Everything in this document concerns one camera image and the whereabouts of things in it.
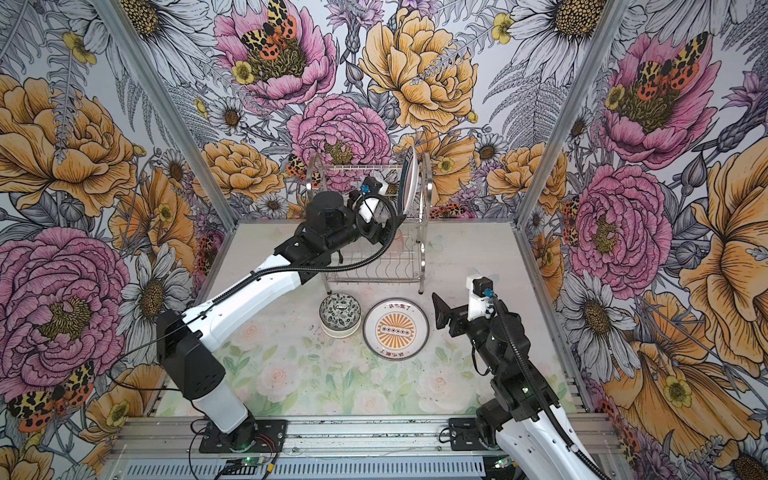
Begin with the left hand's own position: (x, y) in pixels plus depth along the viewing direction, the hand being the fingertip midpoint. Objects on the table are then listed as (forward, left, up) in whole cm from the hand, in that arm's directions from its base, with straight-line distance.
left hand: (390, 212), depth 74 cm
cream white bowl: (-15, +14, -31) cm, 37 cm away
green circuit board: (-46, +33, -37) cm, 67 cm away
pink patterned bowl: (-10, +15, -31) cm, 36 cm away
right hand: (-18, -14, -12) cm, 25 cm away
